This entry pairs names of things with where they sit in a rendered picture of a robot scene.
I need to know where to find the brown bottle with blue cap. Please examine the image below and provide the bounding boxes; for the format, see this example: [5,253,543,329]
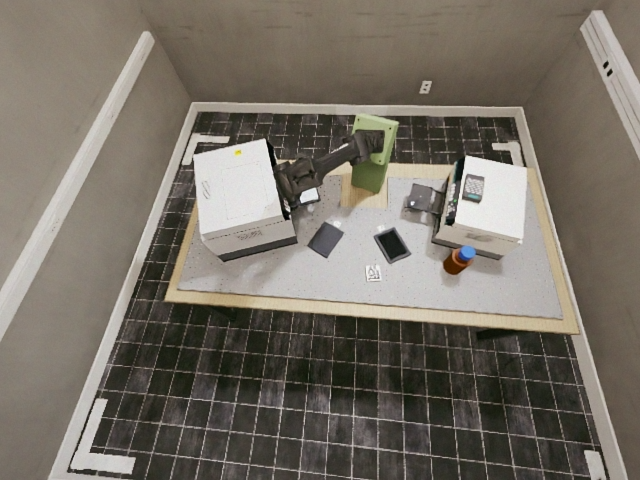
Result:
[443,246,475,275]

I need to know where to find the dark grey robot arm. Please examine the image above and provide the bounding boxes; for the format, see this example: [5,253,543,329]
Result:
[272,129,385,203]

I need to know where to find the white multi-well plate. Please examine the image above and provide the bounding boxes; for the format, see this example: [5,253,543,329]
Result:
[300,188,318,203]

